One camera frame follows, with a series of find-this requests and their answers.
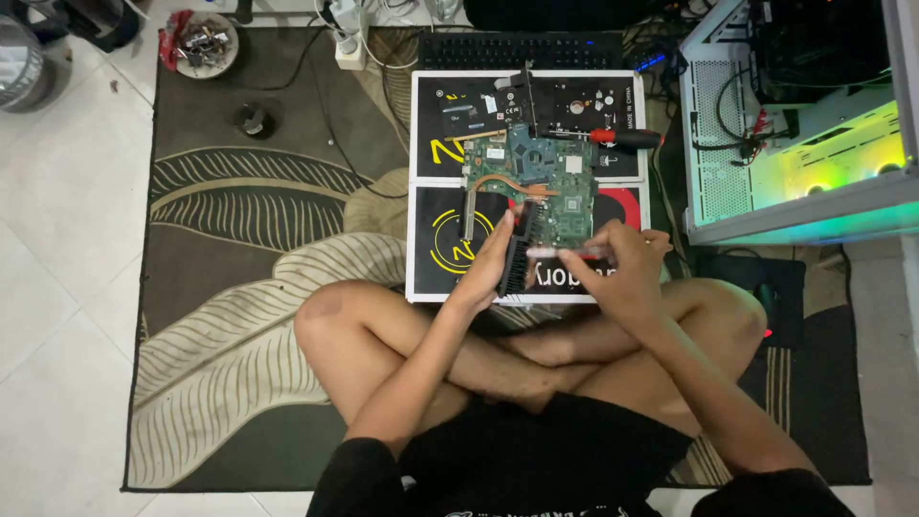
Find person's left hand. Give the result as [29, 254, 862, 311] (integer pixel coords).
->
[451, 209, 518, 312]

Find person's right hand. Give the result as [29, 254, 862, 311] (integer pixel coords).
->
[559, 220, 673, 326]

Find black finned heatsink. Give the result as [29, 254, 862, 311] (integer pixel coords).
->
[496, 200, 544, 300]

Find green laptop motherboard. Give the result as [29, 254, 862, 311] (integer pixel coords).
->
[461, 124, 597, 249]

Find copper heat pipe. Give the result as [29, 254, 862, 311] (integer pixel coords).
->
[463, 174, 561, 242]

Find red black screwdriver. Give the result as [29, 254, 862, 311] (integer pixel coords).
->
[547, 127, 666, 151]

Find black white printed cardboard panel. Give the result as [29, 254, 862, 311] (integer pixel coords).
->
[410, 69, 646, 185]
[405, 178, 652, 305]

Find black hard drive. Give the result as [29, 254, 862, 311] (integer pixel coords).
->
[535, 78, 624, 137]

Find white computer case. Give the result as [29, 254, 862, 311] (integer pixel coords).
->
[678, 0, 919, 247]

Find black computer mouse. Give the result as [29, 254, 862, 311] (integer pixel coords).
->
[752, 282, 781, 340]

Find black graphics card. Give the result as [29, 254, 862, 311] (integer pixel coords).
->
[437, 66, 537, 142]

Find person's black clothing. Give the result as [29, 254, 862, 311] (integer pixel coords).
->
[305, 391, 857, 517]

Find black keyboard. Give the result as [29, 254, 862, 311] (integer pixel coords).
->
[418, 29, 625, 71]

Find person's legs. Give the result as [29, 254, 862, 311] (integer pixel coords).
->
[293, 276, 769, 439]

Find black monitor base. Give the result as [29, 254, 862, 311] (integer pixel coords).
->
[463, 0, 670, 32]

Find white power strip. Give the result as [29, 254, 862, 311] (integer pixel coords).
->
[328, 0, 372, 71]

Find leaf pattern rug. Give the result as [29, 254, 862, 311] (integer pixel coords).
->
[121, 25, 874, 494]

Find small black round cap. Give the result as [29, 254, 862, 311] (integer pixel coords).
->
[233, 101, 278, 142]

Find bowl of metal scraps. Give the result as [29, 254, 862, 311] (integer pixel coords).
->
[172, 10, 240, 80]

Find red snack packet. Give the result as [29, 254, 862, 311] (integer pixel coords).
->
[157, 9, 195, 73]

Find black bag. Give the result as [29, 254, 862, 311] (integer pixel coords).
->
[20, 0, 142, 53]

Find silver metal pot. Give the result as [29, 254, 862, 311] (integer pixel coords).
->
[0, 13, 57, 113]

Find bundle of black cables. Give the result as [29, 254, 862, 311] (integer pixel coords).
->
[623, 20, 684, 98]

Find black power cable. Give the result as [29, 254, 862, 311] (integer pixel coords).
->
[237, 25, 412, 201]

